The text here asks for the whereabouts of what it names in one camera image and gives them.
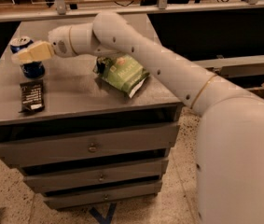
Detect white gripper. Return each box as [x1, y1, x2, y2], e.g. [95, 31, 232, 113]
[11, 26, 75, 64]

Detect blue pepsi can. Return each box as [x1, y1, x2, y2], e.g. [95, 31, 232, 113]
[10, 35, 45, 79]

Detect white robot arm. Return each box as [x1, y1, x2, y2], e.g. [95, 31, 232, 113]
[12, 12, 264, 224]

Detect grey metal railing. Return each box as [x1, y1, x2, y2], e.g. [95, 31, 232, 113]
[0, 0, 264, 22]

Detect green chip bag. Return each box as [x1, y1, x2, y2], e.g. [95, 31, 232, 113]
[93, 55, 149, 98]

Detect grey drawer cabinet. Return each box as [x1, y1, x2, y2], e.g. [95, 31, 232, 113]
[0, 14, 184, 211]

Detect top grey drawer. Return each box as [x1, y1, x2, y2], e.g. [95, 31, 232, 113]
[0, 122, 179, 167]

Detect grey drawer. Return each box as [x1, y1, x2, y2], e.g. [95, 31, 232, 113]
[43, 180, 162, 209]
[0, 122, 179, 167]
[23, 158, 169, 193]

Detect middle grey drawer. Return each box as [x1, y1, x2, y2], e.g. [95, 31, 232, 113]
[23, 158, 169, 193]

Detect bottom grey drawer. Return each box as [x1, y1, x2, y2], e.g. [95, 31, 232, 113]
[43, 180, 162, 209]

